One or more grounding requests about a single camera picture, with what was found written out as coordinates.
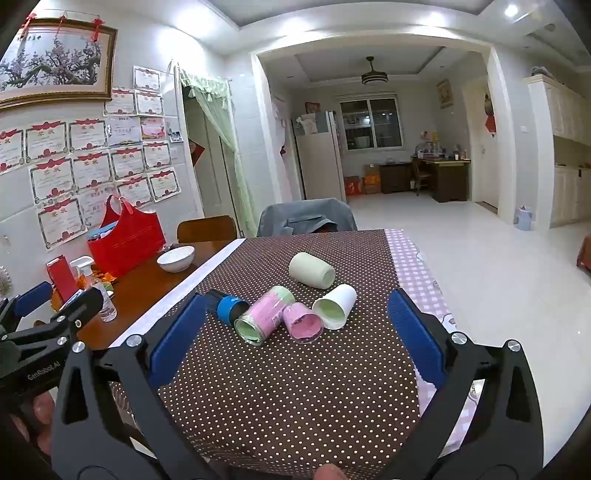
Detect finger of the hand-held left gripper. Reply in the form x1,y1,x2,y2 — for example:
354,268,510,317
0,281,54,334
9,287,105,357

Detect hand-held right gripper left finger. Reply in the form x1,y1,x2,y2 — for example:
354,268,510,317
52,294,232,480

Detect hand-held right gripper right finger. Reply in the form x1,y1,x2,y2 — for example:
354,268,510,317
382,290,546,480

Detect blue and black cup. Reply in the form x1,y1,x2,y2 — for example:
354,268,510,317
205,289,250,326

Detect white cup green inside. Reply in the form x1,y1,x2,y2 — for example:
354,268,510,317
311,283,358,330

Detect pink cup green rim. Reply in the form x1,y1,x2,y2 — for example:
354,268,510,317
233,285,296,347

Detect small pink cup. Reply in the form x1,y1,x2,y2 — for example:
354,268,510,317
281,302,324,344

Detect light green cup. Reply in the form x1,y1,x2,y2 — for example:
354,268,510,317
288,251,336,291

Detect person's left hand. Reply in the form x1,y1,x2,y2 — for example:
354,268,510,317
8,391,59,457

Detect clear spray bottle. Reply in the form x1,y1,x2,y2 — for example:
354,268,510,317
70,257,118,323

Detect red box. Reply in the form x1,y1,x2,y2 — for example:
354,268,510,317
46,255,80,304

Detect orange packet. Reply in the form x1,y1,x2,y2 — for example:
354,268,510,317
78,265,116,284

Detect pink checked tablecloth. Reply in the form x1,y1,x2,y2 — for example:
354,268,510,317
383,229,483,464

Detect white cloth strip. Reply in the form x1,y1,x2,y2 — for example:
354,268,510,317
108,237,247,349

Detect white bowl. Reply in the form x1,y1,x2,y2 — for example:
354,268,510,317
157,246,196,273

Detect red tote bag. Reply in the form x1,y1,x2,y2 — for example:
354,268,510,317
87,195,167,278

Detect wooden chair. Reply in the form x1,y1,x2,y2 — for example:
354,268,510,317
177,215,239,244

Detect brown dotted tablecloth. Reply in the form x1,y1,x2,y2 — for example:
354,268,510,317
108,228,422,480

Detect dark low cabinet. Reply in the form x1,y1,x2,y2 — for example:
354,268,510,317
379,164,413,195

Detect dark wooden desk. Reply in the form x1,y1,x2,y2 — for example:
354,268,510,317
411,156,472,204

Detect brown cardboard box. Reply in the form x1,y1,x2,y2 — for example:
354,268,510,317
362,164,382,195

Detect grey jacket on chair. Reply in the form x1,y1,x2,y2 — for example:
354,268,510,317
256,198,359,237

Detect white door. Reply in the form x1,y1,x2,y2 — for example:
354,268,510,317
463,76,500,214

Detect white refrigerator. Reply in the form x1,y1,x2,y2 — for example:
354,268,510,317
294,111,345,202

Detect window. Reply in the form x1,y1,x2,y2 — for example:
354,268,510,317
339,96,403,151

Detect green curtain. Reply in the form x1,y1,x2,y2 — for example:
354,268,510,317
178,67,257,237

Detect framed blossom painting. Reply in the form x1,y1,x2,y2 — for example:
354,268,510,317
0,17,119,110

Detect ceiling fan lamp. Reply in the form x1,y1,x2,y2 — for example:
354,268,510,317
361,56,393,86

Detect group of wall certificates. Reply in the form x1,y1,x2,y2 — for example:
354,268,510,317
0,65,185,252

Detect white wall cabinets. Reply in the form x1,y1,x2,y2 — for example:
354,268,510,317
523,73,591,230

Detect small framed wall picture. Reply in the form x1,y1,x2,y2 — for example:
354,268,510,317
436,78,454,110

